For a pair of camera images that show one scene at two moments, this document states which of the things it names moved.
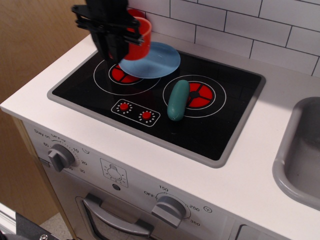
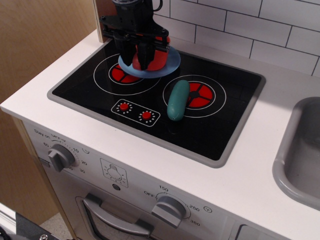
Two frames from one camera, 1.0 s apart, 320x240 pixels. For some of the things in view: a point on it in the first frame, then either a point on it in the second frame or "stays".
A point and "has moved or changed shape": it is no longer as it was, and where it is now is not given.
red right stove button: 146,115 stays
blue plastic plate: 163,59 stays
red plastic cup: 139,52 has moved or changed shape
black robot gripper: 113,17 to 134,21
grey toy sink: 296,168 stays
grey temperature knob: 169,211 stays
